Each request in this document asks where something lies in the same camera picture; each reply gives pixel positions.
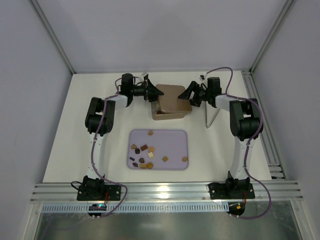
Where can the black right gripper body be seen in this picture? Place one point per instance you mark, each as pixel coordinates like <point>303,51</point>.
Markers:
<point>196,94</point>

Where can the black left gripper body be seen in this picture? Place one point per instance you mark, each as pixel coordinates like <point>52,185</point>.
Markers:
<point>147,90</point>

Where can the rose gold tin lid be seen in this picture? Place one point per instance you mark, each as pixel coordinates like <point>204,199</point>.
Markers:
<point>169,102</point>

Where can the caramel cube chocolate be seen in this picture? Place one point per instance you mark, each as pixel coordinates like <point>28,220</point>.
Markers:
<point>164,158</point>

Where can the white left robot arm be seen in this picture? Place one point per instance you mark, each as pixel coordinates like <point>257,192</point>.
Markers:
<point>99,122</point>

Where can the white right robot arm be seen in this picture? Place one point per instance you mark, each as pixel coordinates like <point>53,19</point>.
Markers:
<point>245,122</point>

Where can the brown rectangular chocolate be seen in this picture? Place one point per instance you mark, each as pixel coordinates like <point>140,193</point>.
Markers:
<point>144,147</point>

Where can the tan rounded square chocolate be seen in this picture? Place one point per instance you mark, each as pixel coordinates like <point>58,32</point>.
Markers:
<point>151,149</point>

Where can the tan rectangular chocolate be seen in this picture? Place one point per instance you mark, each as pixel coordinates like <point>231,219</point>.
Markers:
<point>143,166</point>

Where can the rose gold tin box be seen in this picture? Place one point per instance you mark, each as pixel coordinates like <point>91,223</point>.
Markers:
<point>158,115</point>

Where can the lilac plastic tray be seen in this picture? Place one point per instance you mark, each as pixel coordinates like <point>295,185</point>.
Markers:
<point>170,143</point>

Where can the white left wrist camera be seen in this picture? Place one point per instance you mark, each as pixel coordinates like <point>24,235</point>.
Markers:
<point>144,76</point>

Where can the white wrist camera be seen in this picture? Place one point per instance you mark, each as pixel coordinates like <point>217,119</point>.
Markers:
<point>144,76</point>
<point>203,77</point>

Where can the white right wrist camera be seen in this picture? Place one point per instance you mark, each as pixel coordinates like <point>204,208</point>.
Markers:
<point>203,77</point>

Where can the slotted cable duct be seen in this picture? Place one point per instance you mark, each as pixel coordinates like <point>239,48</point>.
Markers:
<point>135,207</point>

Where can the aluminium mounting rail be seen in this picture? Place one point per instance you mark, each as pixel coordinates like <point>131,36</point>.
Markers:
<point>162,192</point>

